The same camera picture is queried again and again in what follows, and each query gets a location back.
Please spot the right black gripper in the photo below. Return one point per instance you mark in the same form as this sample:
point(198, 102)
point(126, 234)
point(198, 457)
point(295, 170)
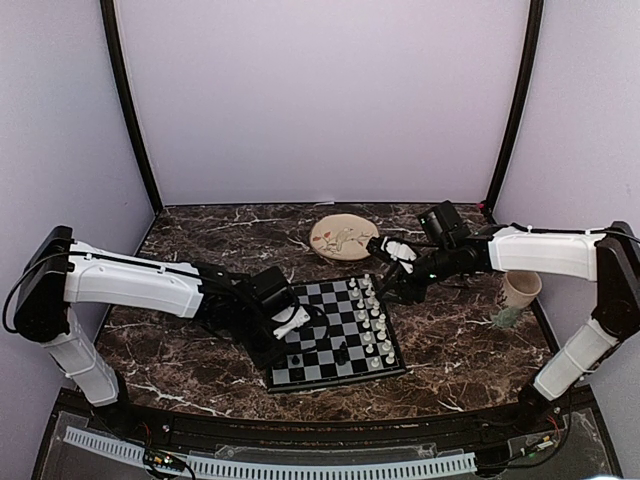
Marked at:
point(406, 287)

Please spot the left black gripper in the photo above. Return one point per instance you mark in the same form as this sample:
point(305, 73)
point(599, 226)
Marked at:
point(275, 356)

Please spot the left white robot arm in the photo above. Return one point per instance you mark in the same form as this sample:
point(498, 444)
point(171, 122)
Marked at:
point(258, 310)

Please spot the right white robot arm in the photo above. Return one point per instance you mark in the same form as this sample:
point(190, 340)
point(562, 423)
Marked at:
point(606, 258)

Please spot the green circuit board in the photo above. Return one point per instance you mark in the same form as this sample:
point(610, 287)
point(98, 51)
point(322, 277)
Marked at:
point(162, 461)

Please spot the black and grey chessboard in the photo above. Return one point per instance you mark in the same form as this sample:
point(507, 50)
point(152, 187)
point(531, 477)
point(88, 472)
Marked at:
point(349, 338)

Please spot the ceramic bird plate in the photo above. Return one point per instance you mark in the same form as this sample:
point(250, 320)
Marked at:
point(342, 237)

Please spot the cream ceramic cup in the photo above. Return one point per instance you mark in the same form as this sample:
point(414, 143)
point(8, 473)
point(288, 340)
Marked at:
point(517, 291)

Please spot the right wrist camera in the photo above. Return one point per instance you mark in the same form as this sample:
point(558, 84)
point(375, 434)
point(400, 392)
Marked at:
point(393, 251)

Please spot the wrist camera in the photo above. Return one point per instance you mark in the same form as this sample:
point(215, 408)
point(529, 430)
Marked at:
point(289, 319)
point(393, 251)

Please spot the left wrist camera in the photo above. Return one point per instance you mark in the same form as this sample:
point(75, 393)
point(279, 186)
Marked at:
point(289, 319)

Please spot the black front rail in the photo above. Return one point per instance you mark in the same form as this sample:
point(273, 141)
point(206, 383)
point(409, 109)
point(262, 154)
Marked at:
point(474, 427)

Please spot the white slotted cable duct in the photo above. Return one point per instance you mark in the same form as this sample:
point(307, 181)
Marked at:
point(255, 463)

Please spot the right black frame post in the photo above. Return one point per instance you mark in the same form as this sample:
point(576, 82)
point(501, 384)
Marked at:
point(525, 71)

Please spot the black frame post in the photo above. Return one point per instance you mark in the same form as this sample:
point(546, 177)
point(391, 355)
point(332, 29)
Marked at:
point(525, 71)
point(123, 89)

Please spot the left black frame post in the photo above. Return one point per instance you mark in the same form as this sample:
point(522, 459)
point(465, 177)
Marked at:
point(123, 89)

